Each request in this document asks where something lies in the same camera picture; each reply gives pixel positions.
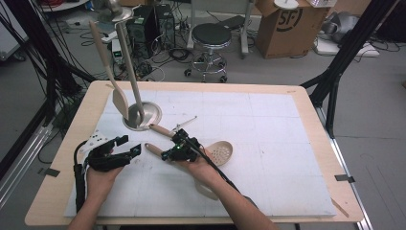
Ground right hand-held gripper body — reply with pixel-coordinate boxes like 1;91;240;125
171;116;202;162

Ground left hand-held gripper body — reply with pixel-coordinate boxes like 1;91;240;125
83;128;132;173

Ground beige ladle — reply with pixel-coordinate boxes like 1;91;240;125
144;142;221;201

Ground metal utensil stand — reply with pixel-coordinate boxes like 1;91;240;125
97;0;163;132

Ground beige slotted spoon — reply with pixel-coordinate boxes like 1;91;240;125
148;124;234;167

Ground beige spatula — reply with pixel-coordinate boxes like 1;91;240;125
88;20;130;121

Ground person's left hand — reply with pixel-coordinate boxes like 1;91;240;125
85;166;124;196

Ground person's right hand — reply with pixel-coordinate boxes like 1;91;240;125
178;149;226;193

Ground black tape strip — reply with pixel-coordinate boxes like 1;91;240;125
334;173;356;184
37;167;61;178

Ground white foam mat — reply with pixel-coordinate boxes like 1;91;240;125
64;89;338;219

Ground white box with green light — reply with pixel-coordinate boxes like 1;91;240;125
110;39;124;65

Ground white power strip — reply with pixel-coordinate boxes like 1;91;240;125
101;30;119;44

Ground black round stool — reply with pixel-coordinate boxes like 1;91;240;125
184;22;234;84

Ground black computer tower with fan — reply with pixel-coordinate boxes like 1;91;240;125
125;4;161;60

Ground brown cardboard box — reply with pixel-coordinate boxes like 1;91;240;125
255;0;330;60

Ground white round table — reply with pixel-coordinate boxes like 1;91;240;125
40;0;91;13

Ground grey cabinet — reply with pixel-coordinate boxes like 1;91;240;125
0;17;29;61

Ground thin wooden stick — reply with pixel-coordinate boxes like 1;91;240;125
329;197;350;219

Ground white disc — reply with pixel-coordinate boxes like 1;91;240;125
273;0;300;11

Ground white flat board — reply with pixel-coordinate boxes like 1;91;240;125
314;37;381;58

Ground grey bag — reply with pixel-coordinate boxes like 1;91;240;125
321;11;362;44

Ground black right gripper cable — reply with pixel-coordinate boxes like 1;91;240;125
186;137;258;209

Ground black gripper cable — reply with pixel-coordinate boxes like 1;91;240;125
186;137;258;209
73;140;88;215

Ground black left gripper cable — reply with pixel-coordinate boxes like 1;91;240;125
73;140;88;215

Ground aluminium frame rail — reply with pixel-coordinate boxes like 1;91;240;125
314;106;374;230
0;123;54;209

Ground black metal frame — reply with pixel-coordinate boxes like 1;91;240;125
300;0;401;139
0;0;97;128

